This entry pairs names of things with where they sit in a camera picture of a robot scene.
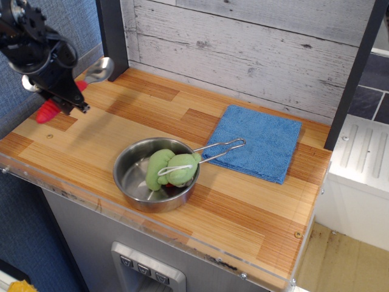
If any dark right frame post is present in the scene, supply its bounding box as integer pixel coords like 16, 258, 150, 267
324, 0, 388, 151

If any red handled metal spatula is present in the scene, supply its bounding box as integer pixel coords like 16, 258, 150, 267
35, 57, 114, 124

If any steel pot with wire handle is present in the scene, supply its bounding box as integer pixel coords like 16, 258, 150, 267
113, 137, 246, 213

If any yellow object at corner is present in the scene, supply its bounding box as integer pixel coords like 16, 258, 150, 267
7, 280, 38, 292

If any dark left frame post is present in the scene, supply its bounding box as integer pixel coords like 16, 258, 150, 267
95, 0, 129, 82

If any blue folded cloth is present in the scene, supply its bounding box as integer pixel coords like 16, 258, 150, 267
202, 105, 302, 184

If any dark frame post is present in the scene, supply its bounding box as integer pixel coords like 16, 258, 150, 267
324, 0, 388, 151
95, 0, 129, 82

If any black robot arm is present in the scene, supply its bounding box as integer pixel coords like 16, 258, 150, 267
1, 1, 90, 114

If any clear acrylic table edge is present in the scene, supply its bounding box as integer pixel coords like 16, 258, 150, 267
1, 145, 331, 291

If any white toy sink unit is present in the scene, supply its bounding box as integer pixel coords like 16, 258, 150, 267
315, 115, 388, 250

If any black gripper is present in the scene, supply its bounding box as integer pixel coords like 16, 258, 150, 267
21, 39, 90, 115

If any silver button panel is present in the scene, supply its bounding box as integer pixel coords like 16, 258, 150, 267
111, 242, 187, 291

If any green plush toy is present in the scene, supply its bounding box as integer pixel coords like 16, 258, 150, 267
145, 149, 201, 191

